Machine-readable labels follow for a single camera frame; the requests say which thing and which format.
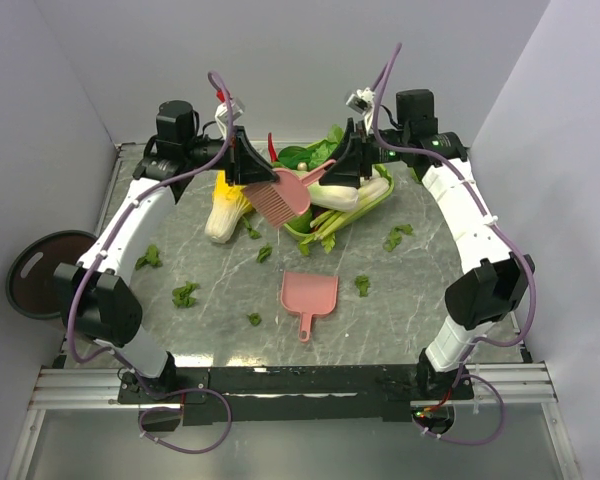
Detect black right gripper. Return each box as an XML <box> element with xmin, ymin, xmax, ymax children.
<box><xmin>317</xmin><ymin>118</ymin><xmax>409</xmax><ymax>189</ymax></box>

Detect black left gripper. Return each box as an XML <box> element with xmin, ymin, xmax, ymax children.
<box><xmin>184</xmin><ymin>126</ymin><xmax>280</xmax><ymax>187</ymax></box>

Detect pink hand brush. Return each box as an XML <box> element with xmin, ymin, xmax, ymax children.
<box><xmin>242</xmin><ymin>159</ymin><xmax>336</xmax><ymax>229</ymax></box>

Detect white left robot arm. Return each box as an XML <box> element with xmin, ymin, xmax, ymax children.
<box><xmin>53</xmin><ymin>96</ymin><xmax>273</xmax><ymax>402</ymax></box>

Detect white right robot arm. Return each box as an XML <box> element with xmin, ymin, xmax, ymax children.
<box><xmin>320</xmin><ymin>88</ymin><xmax>534</xmax><ymax>399</ymax></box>

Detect red chili pepper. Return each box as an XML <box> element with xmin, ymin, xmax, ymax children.
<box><xmin>267</xmin><ymin>132</ymin><xmax>278</xmax><ymax>164</ymax></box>

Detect green bok choy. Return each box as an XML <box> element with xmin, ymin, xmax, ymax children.
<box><xmin>277</xmin><ymin>124</ymin><xmax>389</xmax><ymax>209</ymax></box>

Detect yellow napa cabbage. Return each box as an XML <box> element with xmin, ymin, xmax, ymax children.
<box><xmin>205</xmin><ymin>171</ymin><xmax>253</xmax><ymax>244</ymax></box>

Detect large green napa cabbage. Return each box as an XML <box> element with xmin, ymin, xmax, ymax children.
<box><xmin>308</xmin><ymin>183</ymin><xmax>359</xmax><ymax>212</ymax></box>

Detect green plastic basket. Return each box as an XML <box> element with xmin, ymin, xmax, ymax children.
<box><xmin>276</xmin><ymin>139</ymin><xmax>394</xmax><ymax>241</ymax></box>

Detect green celery stalks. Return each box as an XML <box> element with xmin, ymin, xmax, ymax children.
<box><xmin>297</xmin><ymin>204</ymin><xmax>376</xmax><ymax>256</ymax></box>

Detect green round cabbage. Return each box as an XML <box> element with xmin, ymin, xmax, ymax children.
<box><xmin>290</xmin><ymin>210</ymin><xmax>313</xmax><ymax>234</ymax></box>

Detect pink dustpan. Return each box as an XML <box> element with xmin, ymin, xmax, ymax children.
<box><xmin>280</xmin><ymin>271</ymin><xmax>339</xmax><ymax>343</ymax></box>

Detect brown round bin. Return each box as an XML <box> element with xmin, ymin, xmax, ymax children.
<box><xmin>6</xmin><ymin>230</ymin><xmax>111</xmax><ymax>341</ymax></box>

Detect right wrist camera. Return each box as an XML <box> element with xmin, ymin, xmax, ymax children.
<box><xmin>345</xmin><ymin>87</ymin><xmax>375</xmax><ymax>129</ymax></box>

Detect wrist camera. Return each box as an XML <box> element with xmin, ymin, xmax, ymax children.
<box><xmin>345</xmin><ymin>87</ymin><xmax>375</xmax><ymax>129</ymax></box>
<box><xmin>214</xmin><ymin>89</ymin><xmax>244</xmax><ymax>139</ymax></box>

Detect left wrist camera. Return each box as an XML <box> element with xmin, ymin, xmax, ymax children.
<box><xmin>214</xmin><ymin>89</ymin><xmax>244</xmax><ymax>139</ymax></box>

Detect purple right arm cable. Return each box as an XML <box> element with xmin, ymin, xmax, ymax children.
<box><xmin>369</xmin><ymin>42</ymin><xmax>537</xmax><ymax>446</ymax></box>

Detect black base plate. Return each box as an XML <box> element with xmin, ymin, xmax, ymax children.
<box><xmin>118</xmin><ymin>364</ymin><xmax>474</xmax><ymax>426</ymax></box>

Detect aluminium rail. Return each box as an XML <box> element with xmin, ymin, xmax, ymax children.
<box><xmin>28</xmin><ymin>363</ymin><xmax>558</xmax><ymax>410</ymax></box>

